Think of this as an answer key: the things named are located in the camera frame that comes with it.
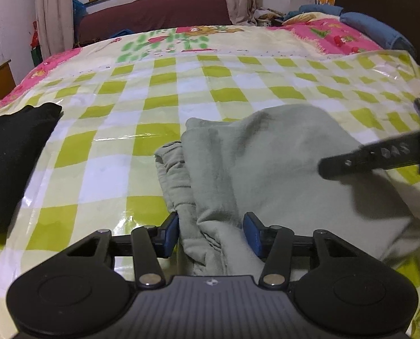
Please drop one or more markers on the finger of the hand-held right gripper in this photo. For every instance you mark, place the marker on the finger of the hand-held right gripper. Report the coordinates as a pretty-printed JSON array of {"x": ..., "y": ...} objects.
[{"x": 344, "y": 164}]

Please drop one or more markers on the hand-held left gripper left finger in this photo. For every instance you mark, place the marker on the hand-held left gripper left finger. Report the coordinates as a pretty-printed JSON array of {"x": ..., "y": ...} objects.
[{"x": 171, "y": 235}]

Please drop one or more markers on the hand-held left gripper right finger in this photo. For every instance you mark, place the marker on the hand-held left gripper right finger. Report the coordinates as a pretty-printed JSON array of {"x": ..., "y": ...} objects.
[{"x": 252, "y": 235}]

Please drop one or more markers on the grey-green pants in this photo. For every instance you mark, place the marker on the grey-green pants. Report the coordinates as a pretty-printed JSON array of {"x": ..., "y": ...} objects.
[{"x": 284, "y": 169}]

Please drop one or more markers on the blue pillow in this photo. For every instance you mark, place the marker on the blue pillow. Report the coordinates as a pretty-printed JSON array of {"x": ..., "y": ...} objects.
[{"x": 376, "y": 31}]

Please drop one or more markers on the blue folded blanket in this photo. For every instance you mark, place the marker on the blue folded blanket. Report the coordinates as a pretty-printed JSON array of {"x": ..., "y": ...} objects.
[{"x": 319, "y": 10}]

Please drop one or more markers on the bedside clutter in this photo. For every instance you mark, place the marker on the bedside clutter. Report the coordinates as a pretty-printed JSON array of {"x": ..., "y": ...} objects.
[{"x": 266, "y": 17}]

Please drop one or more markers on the black folded cloth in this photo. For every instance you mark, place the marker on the black folded cloth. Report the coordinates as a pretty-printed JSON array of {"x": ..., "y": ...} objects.
[{"x": 12, "y": 155}]

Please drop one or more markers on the small blue cloth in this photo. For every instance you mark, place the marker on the small blue cloth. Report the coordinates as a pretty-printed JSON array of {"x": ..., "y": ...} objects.
[{"x": 123, "y": 33}]

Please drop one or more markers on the maroon window seat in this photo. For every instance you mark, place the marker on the maroon window seat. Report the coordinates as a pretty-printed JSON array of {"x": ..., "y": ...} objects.
[{"x": 153, "y": 14}]

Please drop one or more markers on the blue plastic bag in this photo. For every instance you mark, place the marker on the blue plastic bag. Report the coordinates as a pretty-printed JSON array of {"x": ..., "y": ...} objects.
[{"x": 79, "y": 17}]

